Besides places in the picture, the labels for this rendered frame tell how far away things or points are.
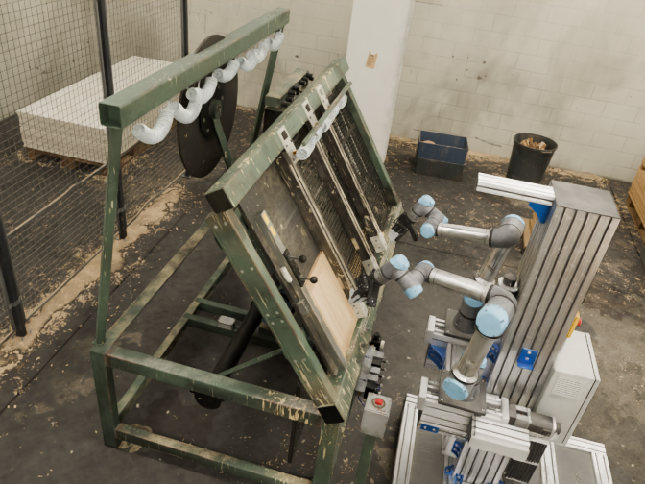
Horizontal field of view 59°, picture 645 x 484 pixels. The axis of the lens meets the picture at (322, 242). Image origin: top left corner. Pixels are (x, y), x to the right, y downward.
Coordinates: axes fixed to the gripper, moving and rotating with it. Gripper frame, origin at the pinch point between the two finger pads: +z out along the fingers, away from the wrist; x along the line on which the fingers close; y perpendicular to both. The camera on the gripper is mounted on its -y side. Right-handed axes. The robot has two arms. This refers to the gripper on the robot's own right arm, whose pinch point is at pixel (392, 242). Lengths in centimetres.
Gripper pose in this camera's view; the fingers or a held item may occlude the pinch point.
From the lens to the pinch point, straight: 326.6
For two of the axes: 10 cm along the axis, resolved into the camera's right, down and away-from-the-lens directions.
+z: -5.4, 6.3, 5.5
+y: -8.0, -5.8, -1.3
